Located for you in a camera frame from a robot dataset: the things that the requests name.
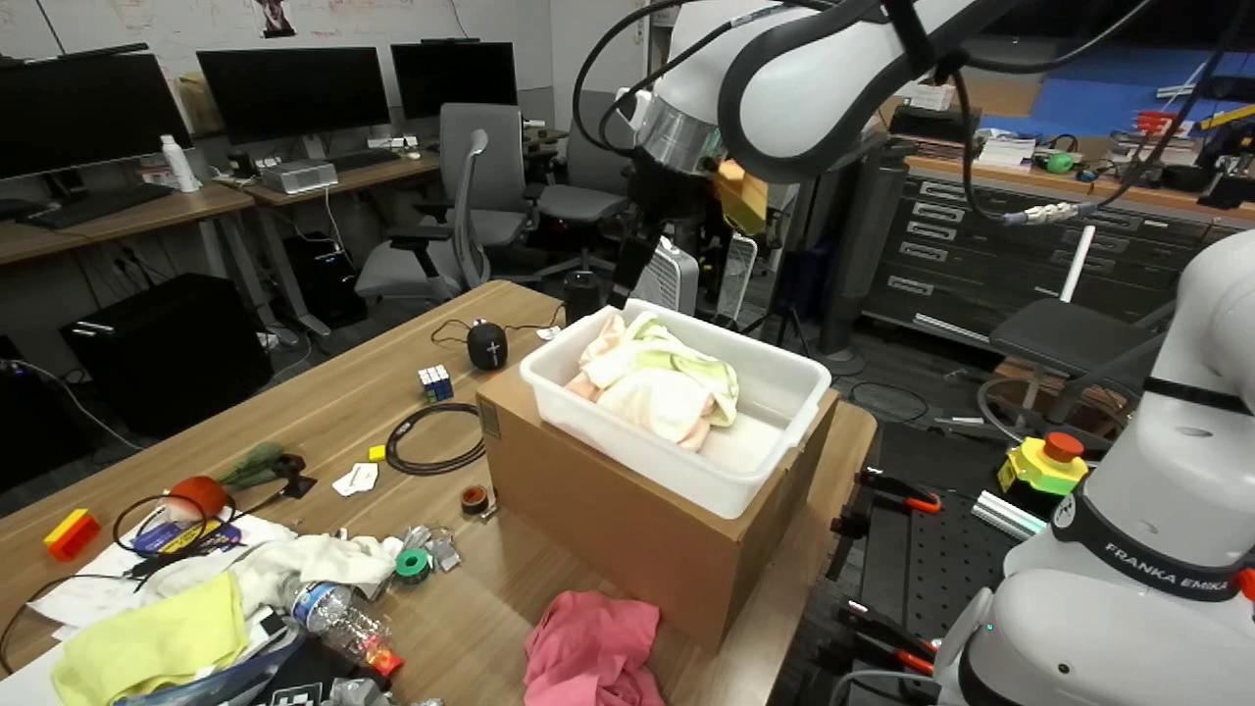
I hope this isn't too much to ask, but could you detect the pink cloth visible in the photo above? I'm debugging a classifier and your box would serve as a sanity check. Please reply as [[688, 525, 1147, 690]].
[[526, 593, 661, 706]]

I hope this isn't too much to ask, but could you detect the pale yellow-green cloth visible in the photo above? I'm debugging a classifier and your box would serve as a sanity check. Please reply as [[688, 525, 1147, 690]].
[[603, 317, 742, 442]]

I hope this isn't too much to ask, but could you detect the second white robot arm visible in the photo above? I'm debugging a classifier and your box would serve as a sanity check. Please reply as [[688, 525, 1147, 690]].
[[937, 230, 1255, 706]]

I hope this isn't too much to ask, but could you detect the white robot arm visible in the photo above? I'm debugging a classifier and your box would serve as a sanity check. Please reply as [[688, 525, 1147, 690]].
[[626, 0, 981, 183]]

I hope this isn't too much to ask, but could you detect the brown cardboard box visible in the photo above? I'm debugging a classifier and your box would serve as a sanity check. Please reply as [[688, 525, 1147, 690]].
[[474, 367, 836, 647]]

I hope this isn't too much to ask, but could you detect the white plastic bin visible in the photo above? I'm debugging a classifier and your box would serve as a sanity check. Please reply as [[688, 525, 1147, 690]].
[[521, 299, 831, 517]]

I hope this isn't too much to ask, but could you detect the rubiks cube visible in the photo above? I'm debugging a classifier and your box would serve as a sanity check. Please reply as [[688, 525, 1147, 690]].
[[415, 366, 454, 405]]

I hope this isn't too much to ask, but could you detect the grey office chair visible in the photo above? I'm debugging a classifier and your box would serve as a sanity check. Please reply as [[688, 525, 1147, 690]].
[[354, 100, 530, 299]]

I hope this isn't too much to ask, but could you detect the green tape roll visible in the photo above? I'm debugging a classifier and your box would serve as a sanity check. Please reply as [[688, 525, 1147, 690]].
[[392, 548, 429, 585]]

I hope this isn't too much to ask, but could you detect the right black monitor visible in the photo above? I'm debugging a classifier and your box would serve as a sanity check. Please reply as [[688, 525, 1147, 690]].
[[392, 38, 517, 117]]

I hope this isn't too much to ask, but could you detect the black monitor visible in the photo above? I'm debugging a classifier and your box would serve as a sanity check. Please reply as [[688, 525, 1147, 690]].
[[0, 53, 167, 176], [199, 48, 388, 137], [392, 38, 517, 117]]

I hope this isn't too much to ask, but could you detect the plastic bottle red cap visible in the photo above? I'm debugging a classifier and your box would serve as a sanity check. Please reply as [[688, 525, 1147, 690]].
[[283, 582, 405, 682]]

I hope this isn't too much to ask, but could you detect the white crumpled cloth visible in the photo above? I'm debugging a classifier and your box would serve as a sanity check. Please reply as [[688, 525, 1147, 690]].
[[229, 532, 401, 599]]

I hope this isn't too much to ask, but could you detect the emergency stop button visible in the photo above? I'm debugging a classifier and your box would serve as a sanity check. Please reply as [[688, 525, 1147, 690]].
[[997, 430, 1087, 495]]

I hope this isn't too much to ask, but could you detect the red cup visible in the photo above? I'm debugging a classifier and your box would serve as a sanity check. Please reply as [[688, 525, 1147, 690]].
[[173, 473, 228, 517]]

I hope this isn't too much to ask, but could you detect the middle black monitor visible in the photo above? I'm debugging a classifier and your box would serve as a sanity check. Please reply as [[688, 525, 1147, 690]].
[[199, 48, 388, 137]]

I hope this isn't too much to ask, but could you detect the yellow towel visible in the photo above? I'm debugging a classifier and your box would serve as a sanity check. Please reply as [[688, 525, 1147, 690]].
[[49, 571, 252, 706]]

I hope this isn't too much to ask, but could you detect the red yellow block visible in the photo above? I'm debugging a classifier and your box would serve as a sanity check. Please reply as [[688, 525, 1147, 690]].
[[44, 510, 96, 562]]

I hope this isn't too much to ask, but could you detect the left black monitor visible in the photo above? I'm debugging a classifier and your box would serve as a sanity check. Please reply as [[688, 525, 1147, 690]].
[[0, 53, 167, 176]]

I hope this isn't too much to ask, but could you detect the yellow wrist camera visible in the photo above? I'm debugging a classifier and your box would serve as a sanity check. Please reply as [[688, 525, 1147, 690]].
[[714, 159, 768, 236]]

